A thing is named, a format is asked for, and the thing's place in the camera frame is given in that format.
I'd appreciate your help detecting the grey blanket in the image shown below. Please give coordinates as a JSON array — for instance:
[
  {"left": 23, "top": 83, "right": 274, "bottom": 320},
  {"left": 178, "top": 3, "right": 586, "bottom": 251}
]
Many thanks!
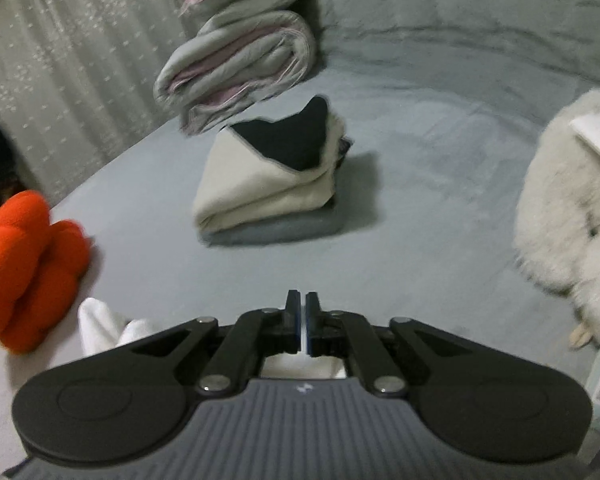
[{"left": 305, "top": 0, "right": 600, "bottom": 107}]

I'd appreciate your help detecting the folded grey pink quilt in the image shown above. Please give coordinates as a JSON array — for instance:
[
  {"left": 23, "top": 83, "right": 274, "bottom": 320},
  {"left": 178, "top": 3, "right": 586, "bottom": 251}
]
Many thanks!
[{"left": 152, "top": 10, "right": 317, "bottom": 135}]

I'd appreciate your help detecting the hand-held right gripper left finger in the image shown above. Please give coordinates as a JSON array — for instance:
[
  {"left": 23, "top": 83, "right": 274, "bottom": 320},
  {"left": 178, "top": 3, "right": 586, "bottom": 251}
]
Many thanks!
[{"left": 122, "top": 289, "right": 303, "bottom": 394}]

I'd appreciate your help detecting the white fluffy plush toy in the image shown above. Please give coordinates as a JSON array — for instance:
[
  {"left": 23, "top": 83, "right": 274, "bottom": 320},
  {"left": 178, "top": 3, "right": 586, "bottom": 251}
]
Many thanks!
[{"left": 511, "top": 87, "right": 600, "bottom": 349}]

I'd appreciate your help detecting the folded cream black garment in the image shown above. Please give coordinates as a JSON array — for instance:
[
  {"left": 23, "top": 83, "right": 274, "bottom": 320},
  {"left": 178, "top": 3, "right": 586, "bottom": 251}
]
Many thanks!
[{"left": 191, "top": 95, "right": 353, "bottom": 237}]

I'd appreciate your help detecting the grey patterned curtain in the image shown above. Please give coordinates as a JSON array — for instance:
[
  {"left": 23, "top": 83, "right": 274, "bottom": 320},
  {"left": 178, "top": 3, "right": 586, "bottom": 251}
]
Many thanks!
[{"left": 0, "top": 0, "right": 226, "bottom": 207}]

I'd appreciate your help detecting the white cloth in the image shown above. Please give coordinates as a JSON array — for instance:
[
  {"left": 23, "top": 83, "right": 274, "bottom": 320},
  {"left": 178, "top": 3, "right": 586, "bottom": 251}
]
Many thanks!
[{"left": 77, "top": 297, "right": 349, "bottom": 380}]

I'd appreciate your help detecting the orange plush pumpkin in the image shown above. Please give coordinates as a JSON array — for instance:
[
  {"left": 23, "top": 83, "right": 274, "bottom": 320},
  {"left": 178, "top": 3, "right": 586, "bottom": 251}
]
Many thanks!
[{"left": 0, "top": 190, "right": 93, "bottom": 356}]

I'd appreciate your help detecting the folded grey garment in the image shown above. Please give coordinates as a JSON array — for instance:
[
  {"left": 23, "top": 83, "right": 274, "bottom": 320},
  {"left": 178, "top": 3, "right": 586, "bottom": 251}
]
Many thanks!
[{"left": 197, "top": 200, "right": 344, "bottom": 249}]

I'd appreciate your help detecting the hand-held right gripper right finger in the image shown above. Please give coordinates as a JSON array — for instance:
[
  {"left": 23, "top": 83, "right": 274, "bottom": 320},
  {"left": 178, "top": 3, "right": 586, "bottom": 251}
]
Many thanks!
[{"left": 305, "top": 290, "right": 482, "bottom": 397}]

